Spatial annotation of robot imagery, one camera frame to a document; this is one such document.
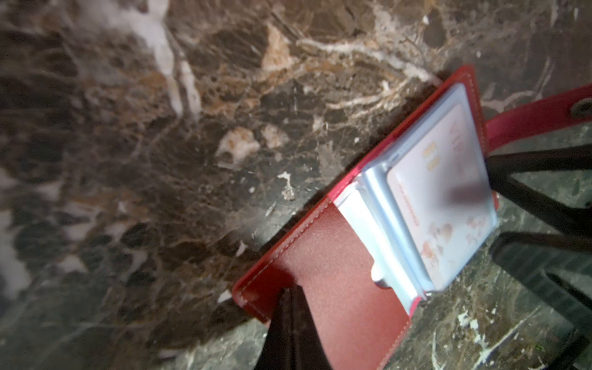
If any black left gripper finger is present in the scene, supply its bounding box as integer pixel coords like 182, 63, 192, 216
254, 285, 331, 370

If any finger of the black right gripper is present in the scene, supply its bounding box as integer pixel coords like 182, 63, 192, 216
486, 144, 591, 236
490, 232, 591, 369

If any white credit card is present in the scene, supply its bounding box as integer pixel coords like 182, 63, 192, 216
386, 103, 496, 291

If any red leather card holder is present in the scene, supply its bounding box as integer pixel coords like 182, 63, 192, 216
232, 66, 591, 369

